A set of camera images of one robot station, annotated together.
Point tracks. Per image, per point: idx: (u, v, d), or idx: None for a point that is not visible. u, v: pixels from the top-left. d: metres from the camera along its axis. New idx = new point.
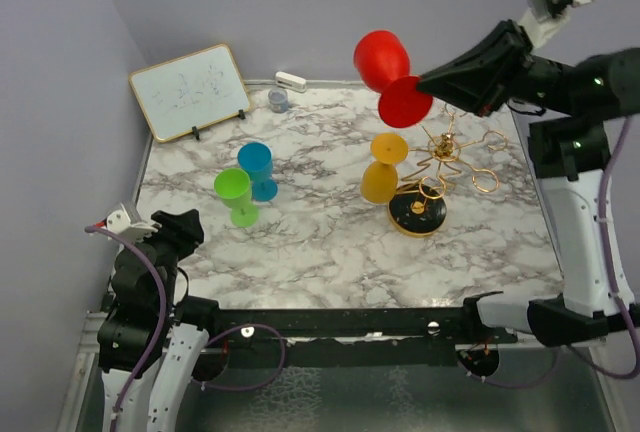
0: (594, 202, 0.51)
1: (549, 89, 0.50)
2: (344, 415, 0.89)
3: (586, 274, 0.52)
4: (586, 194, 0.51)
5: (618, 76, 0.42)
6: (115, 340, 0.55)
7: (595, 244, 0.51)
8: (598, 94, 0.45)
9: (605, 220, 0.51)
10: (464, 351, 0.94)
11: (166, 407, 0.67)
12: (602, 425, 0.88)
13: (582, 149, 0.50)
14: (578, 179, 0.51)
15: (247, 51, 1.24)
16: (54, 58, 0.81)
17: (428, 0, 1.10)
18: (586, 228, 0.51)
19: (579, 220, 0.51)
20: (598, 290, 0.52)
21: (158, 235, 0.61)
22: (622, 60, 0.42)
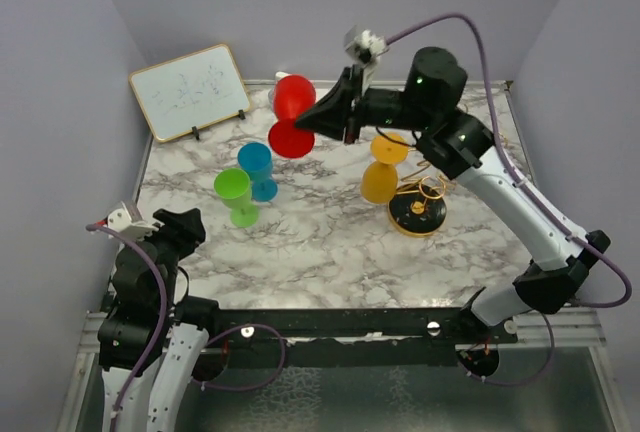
0: (504, 173, 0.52)
1: (401, 111, 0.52)
2: (344, 415, 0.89)
3: (539, 231, 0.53)
4: (495, 170, 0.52)
5: (428, 67, 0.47)
6: (115, 338, 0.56)
7: (529, 204, 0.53)
8: (433, 89, 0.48)
9: (523, 181, 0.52)
10: (465, 351, 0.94)
11: (166, 407, 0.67)
12: (601, 425, 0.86)
13: (465, 139, 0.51)
14: (481, 163, 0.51)
15: (247, 51, 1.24)
16: (54, 59, 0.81)
17: (428, 0, 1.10)
18: (514, 196, 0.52)
19: (505, 194, 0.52)
20: (556, 239, 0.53)
21: (159, 234, 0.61)
22: (422, 57, 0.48)
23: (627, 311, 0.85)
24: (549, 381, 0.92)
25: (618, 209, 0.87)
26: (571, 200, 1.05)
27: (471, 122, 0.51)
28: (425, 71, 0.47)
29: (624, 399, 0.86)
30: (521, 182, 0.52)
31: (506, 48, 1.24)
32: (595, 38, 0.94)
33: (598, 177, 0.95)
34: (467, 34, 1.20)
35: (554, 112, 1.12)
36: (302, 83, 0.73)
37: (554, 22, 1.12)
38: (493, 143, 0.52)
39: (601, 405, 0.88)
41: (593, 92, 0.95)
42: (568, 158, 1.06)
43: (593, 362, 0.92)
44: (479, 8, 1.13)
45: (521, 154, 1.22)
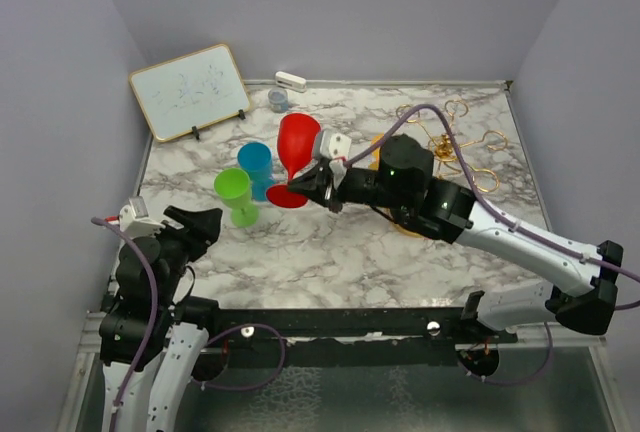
0: (498, 222, 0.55)
1: (380, 193, 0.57)
2: (344, 415, 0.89)
3: (552, 263, 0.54)
4: (487, 223, 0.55)
5: (394, 159, 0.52)
6: (116, 332, 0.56)
7: (532, 243, 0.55)
8: (404, 176, 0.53)
9: (518, 223, 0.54)
10: (464, 351, 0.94)
11: (166, 406, 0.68)
12: (600, 425, 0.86)
13: (449, 206, 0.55)
14: (472, 222, 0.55)
15: (247, 51, 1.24)
16: (54, 58, 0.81)
17: (428, 0, 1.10)
18: (515, 242, 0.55)
19: (507, 242, 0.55)
20: (572, 266, 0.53)
21: (167, 230, 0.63)
22: (386, 151, 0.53)
23: (627, 310, 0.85)
24: (549, 381, 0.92)
25: (617, 208, 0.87)
26: (571, 200, 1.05)
27: (454, 191, 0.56)
28: (394, 165, 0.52)
29: (624, 399, 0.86)
30: (517, 227, 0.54)
31: (506, 49, 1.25)
32: (595, 38, 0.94)
33: (598, 176, 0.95)
34: (467, 34, 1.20)
35: (554, 112, 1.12)
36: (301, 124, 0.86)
37: (554, 22, 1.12)
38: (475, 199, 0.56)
39: (601, 405, 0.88)
41: (593, 91, 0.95)
42: (568, 157, 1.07)
43: (593, 362, 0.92)
44: (479, 8, 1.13)
45: (521, 154, 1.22)
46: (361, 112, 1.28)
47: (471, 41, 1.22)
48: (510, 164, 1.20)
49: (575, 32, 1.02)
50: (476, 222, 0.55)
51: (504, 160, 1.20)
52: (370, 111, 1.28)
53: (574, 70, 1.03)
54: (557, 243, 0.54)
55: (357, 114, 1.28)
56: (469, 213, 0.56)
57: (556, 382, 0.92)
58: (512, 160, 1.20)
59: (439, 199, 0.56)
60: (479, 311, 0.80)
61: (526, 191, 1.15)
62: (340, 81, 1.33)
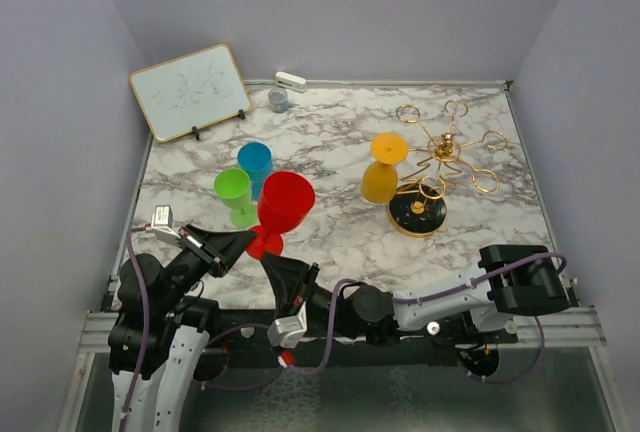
0: (410, 302, 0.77)
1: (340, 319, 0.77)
2: (344, 417, 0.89)
3: (461, 304, 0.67)
4: (407, 310, 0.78)
5: (367, 311, 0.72)
6: (125, 344, 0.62)
7: (436, 300, 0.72)
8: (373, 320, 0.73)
9: (418, 296, 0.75)
10: (465, 352, 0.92)
11: (169, 410, 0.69)
12: (600, 425, 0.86)
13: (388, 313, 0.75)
14: (399, 318, 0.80)
15: (247, 51, 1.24)
16: (53, 58, 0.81)
17: None
18: (426, 310, 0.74)
19: (422, 315, 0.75)
20: (471, 297, 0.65)
21: (184, 243, 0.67)
22: (363, 310, 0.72)
23: (625, 311, 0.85)
24: (549, 381, 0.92)
25: (617, 208, 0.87)
26: (571, 199, 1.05)
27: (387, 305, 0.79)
28: (371, 317, 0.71)
29: (624, 399, 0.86)
30: (419, 299, 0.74)
31: (506, 49, 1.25)
32: (595, 38, 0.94)
33: (597, 176, 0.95)
34: (467, 34, 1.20)
35: (554, 112, 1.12)
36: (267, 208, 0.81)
37: (554, 21, 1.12)
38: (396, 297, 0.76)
39: (601, 404, 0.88)
41: (593, 91, 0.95)
42: (568, 158, 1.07)
43: (593, 362, 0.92)
44: (478, 8, 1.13)
45: (521, 154, 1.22)
46: (361, 112, 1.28)
47: (471, 40, 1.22)
48: (510, 164, 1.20)
49: (576, 32, 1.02)
50: (400, 317, 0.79)
51: (504, 160, 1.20)
52: (370, 111, 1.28)
53: (575, 71, 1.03)
54: (448, 290, 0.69)
55: (357, 114, 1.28)
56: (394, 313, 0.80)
57: (555, 381, 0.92)
58: (512, 160, 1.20)
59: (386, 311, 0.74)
60: (475, 319, 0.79)
61: (526, 190, 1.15)
62: (340, 81, 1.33)
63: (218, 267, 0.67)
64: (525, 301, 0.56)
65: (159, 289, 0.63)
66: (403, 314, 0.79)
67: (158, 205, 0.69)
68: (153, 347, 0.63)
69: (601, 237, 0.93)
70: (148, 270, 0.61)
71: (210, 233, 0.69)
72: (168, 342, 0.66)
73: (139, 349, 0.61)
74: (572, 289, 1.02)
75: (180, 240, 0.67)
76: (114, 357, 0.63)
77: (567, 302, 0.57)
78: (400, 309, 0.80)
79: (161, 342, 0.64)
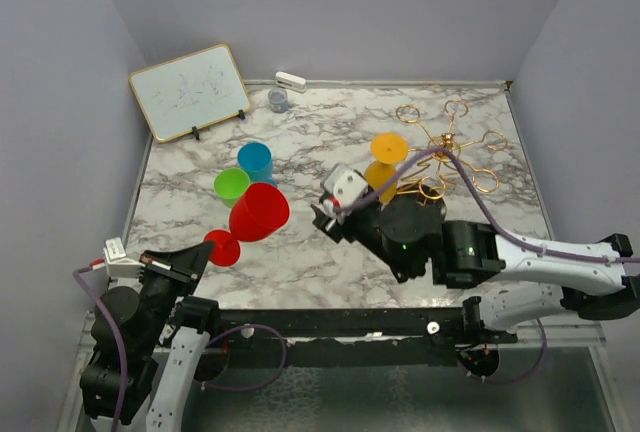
0: (525, 251, 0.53)
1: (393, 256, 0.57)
2: (344, 415, 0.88)
3: (585, 278, 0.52)
4: (516, 256, 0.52)
5: (389, 230, 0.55)
6: (98, 392, 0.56)
7: (562, 260, 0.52)
8: None
9: (544, 246, 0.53)
10: (464, 351, 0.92)
11: (171, 412, 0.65)
12: (602, 425, 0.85)
13: (476, 247, 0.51)
14: (504, 261, 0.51)
15: (247, 51, 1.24)
16: (53, 58, 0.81)
17: (428, 0, 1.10)
18: (547, 266, 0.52)
19: (537, 268, 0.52)
20: (603, 273, 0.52)
21: (150, 269, 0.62)
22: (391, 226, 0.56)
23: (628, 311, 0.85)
24: (550, 383, 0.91)
25: (616, 208, 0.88)
26: (571, 200, 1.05)
27: (462, 228, 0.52)
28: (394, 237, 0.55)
29: (625, 399, 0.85)
30: (546, 250, 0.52)
31: (506, 49, 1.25)
32: (594, 38, 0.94)
33: (597, 177, 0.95)
34: (467, 33, 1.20)
35: (553, 112, 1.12)
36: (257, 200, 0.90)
37: (554, 21, 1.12)
38: (496, 231, 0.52)
39: (602, 404, 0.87)
41: (592, 92, 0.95)
42: (568, 158, 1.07)
43: (593, 363, 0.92)
44: (478, 8, 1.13)
45: (521, 154, 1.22)
46: (361, 112, 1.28)
47: (471, 40, 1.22)
48: (510, 164, 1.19)
49: (576, 32, 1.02)
50: (508, 260, 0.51)
51: (504, 160, 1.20)
52: (370, 111, 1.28)
53: (574, 71, 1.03)
54: (580, 252, 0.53)
55: (357, 114, 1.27)
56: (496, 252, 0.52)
57: (556, 382, 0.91)
58: (512, 160, 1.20)
59: (463, 246, 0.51)
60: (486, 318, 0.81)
61: (526, 190, 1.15)
62: (340, 81, 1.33)
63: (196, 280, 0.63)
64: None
65: (137, 323, 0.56)
66: (506, 260, 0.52)
67: (107, 241, 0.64)
68: (129, 390, 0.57)
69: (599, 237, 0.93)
70: (127, 305, 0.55)
71: (171, 254, 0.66)
72: (146, 382, 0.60)
73: (114, 393, 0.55)
74: None
75: (146, 267, 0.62)
76: (88, 405, 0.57)
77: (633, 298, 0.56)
78: (505, 251, 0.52)
79: (139, 382, 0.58)
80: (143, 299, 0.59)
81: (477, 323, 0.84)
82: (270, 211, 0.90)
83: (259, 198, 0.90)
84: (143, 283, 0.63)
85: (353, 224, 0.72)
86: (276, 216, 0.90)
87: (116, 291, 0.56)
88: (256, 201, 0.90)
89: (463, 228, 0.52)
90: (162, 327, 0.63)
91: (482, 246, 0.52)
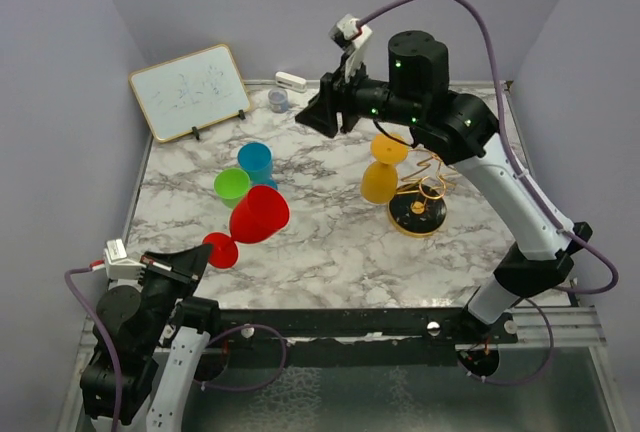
0: (507, 164, 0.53)
1: (377, 105, 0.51)
2: (344, 415, 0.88)
3: (534, 226, 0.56)
4: (498, 160, 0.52)
5: (404, 48, 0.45)
6: (97, 392, 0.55)
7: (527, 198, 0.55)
8: (411, 73, 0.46)
9: (524, 173, 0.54)
10: (464, 351, 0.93)
11: (171, 412, 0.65)
12: (601, 425, 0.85)
13: (472, 124, 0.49)
14: (485, 152, 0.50)
15: (247, 51, 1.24)
16: (54, 59, 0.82)
17: (428, 0, 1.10)
18: (517, 190, 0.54)
19: (508, 187, 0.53)
20: (548, 231, 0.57)
21: (151, 270, 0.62)
22: (413, 46, 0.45)
23: (628, 312, 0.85)
24: (550, 383, 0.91)
25: (616, 208, 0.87)
26: (570, 199, 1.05)
27: (471, 103, 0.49)
28: (408, 52, 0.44)
29: (624, 398, 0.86)
30: (523, 176, 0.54)
31: (506, 49, 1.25)
32: (594, 37, 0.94)
33: (597, 176, 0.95)
34: (467, 34, 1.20)
35: (553, 112, 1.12)
36: (258, 200, 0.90)
37: (554, 21, 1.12)
38: (497, 129, 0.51)
39: (601, 404, 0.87)
41: (592, 91, 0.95)
42: (568, 158, 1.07)
43: (593, 362, 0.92)
44: (478, 8, 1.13)
45: (521, 154, 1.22)
46: None
47: (471, 40, 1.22)
48: None
49: (576, 31, 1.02)
50: (495, 156, 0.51)
51: None
52: None
53: (574, 71, 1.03)
54: (544, 205, 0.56)
55: None
56: (486, 142, 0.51)
57: (556, 382, 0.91)
58: None
59: (462, 113, 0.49)
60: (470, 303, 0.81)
61: None
62: None
63: (195, 281, 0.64)
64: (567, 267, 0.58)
65: (140, 321, 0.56)
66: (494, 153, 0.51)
67: (108, 240, 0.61)
68: (129, 389, 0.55)
69: (599, 237, 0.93)
70: (128, 304, 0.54)
71: (170, 256, 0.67)
72: (147, 382, 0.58)
73: (113, 393, 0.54)
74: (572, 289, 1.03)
75: (146, 268, 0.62)
76: (89, 405, 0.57)
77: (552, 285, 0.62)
78: (493, 147, 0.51)
79: (139, 382, 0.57)
80: (145, 298, 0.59)
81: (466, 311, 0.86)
82: (272, 212, 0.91)
83: (260, 198, 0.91)
84: (141, 285, 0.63)
85: (350, 92, 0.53)
86: (277, 216, 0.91)
87: (119, 289, 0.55)
88: (257, 201, 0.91)
89: (474, 102, 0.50)
90: (163, 327, 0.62)
91: (479, 131, 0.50)
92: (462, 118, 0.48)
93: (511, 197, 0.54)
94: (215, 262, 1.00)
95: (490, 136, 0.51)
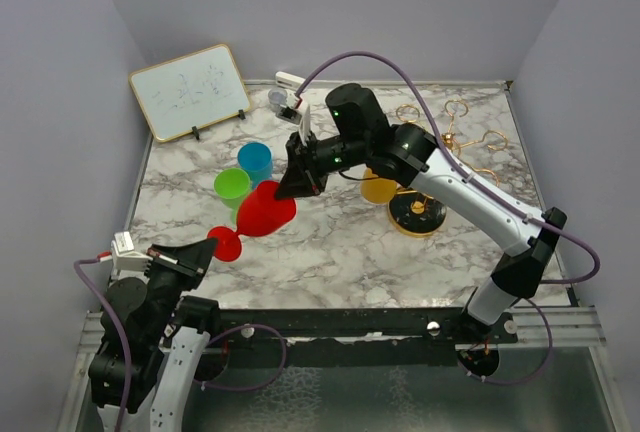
0: (453, 172, 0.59)
1: (339, 154, 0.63)
2: (344, 416, 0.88)
3: (498, 221, 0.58)
4: (443, 170, 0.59)
5: (336, 101, 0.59)
6: (106, 380, 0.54)
7: (483, 197, 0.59)
8: (350, 116, 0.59)
9: (469, 176, 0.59)
10: (464, 351, 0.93)
11: (171, 412, 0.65)
12: (601, 425, 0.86)
13: (411, 147, 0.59)
14: (428, 167, 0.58)
15: (247, 51, 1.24)
16: (54, 59, 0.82)
17: (428, 0, 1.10)
18: (465, 191, 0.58)
19: (456, 189, 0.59)
20: (515, 223, 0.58)
21: (157, 262, 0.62)
22: (344, 97, 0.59)
23: (629, 311, 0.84)
24: (550, 382, 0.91)
25: (616, 208, 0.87)
26: (571, 200, 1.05)
27: (406, 133, 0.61)
28: (339, 102, 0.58)
29: (624, 397, 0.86)
30: (468, 178, 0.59)
31: (506, 48, 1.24)
32: (595, 37, 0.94)
33: (597, 177, 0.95)
34: (467, 34, 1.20)
35: (553, 112, 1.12)
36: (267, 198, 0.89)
37: (554, 21, 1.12)
38: (437, 145, 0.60)
39: (601, 403, 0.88)
41: (592, 91, 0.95)
42: (568, 158, 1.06)
43: (593, 362, 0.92)
44: (479, 8, 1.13)
45: (521, 154, 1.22)
46: None
47: (471, 40, 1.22)
48: (510, 164, 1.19)
49: (576, 31, 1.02)
50: (434, 168, 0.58)
51: (504, 160, 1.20)
52: None
53: (574, 72, 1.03)
54: (501, 198, 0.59)
55: None
56: (427, 160, 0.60)
57: (555, 382, 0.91)
58: (512, 160, 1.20)
59: (401, 141, 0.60)
60: (470, 303, 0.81)
61: (526, 191, 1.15)
62: (340, 81, 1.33)
63: (200, 276, 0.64)
64: (543, 255, 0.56)
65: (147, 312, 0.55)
66: (434, 168, 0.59)
67: (115, 232, 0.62)
68: (136, 379, 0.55)
69: (598, 237, 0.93)
70: (135, 294, 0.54)
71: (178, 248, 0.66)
72: (153, 373, 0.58)
73: (121, 381, 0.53)
74: (572, 290, 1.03)
75: (153, 260, 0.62)
76: (96, 394, 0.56)
77: (538, 278, 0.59)
78: (436, 161, 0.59)
79: (145, 372, 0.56)
80: (150, 290, 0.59)
81: (465, 309, 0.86)
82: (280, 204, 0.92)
83: (267, 195, 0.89)
84: (148, 277, 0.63)
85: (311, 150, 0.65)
86: (285, 207, 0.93)
87: (127, 280, 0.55)
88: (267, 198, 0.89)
89: (412, 132, 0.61)
90: (168, 320, 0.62)
91: (420, 152, 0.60)
92: (400, 146, 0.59)
93: (467, 199, 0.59)
94: (220, 257, 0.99)
95: (432, 152, 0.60)
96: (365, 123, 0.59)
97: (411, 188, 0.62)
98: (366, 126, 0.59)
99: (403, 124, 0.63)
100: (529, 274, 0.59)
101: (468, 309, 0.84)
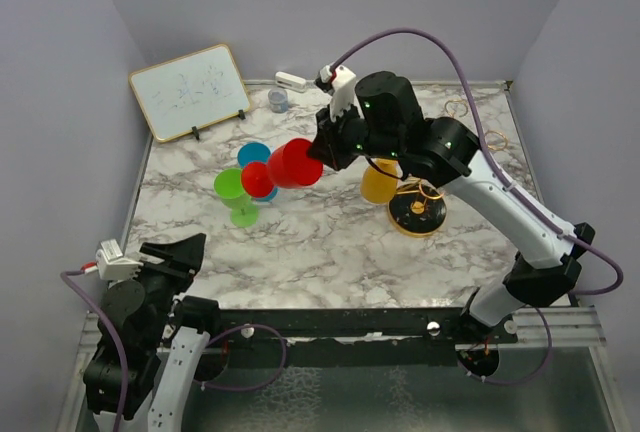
0: (494, 178, 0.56)
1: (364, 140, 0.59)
2: (344, 415, 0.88)
3: (533, 235, 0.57)
4: (485, 176, 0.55)
5: (369, 91, 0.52)
6: (101, 386, 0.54)
7: (520, 208, 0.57)
8: (384, 108, 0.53)
9: (511, 185, 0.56)
10: (464, 351, 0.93)
11: (171, 412, 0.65)
12: (601, 425, 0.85)
13: (452, 145, 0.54)
14: (471, 171, 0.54)
15: (247, 52, 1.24)
16: (53, 59, 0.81)
17: (428, 0, 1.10)
18: (506, 201, 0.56)
19: (498, 198, 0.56)
20: (549, 238, 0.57)
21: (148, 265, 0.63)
22: (379, 88, 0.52)
23: (629, 312, 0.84)
24: (549, 382, 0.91)
25: (616, 209, 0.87)
26: (571, 200, 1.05)
27: (447, 129, 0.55)
28: (373, 93, 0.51)
29: (624, 397, 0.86)
30: (510, 187, 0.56)
31: (506, 48, 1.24)
32: (595, 37, 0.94)
33: (597, 177, 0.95)
34: (467, 34, 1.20)
35: (553, 112, 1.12)
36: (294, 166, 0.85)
37: (554, 21, 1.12)
38: (479, 147, 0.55)
39: (601, 403, 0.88)
41: (592, 91, 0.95)
42: (568, 158, 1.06)
43: (593, 363, 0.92)
44: (479, 8, 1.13)
45: (521, 154, 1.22)
46: None
47: (471, 40, 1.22)
48: (510, 164, 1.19)
49: (576, 32, 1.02)
50: (477, 173, 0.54)
51: (504, 160, 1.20)
52: None
53: (574, 72, 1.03)
54: (539, 211, 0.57)
55: None
56: (468, 162, 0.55)
57: (555, 382, 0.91)
58: (512, 160, 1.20)
59: (442, 137, 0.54)
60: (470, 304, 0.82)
61: (526, 191, 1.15)
62: None
63: (191, 277, 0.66)
64: (574, 273, 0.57)
65: (143, 317, 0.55)
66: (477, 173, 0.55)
67: (101, 241, 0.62)
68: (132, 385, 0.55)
69: (598, 238, 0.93)
70: (133, 298, 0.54)
71: (170, 246, 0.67)
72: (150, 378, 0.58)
73: (117, 387, 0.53)
74: None
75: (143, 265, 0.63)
76: (91, 402, 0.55)
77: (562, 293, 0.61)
78: (476, 164, 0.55)
79: (141, 378, 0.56)
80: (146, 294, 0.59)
81: (465, 310, 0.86)
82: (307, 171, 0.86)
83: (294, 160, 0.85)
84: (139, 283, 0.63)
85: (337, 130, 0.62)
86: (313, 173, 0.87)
87: (123, 284, 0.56)
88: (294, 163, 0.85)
89: (451, 126, 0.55)
90: (165, 323, 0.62)
91: (460, 152, 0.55)
92: (443, 144, 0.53)
93: (505, 209, 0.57)
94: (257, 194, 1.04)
95: (473, 153, 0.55)
96: (402, 117, 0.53)
97: (445, 189, 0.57)
98: (402, 119, 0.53)
99: (440, 117, 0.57)
100: (555, 289, 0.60)
101: (468, 310, 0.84)
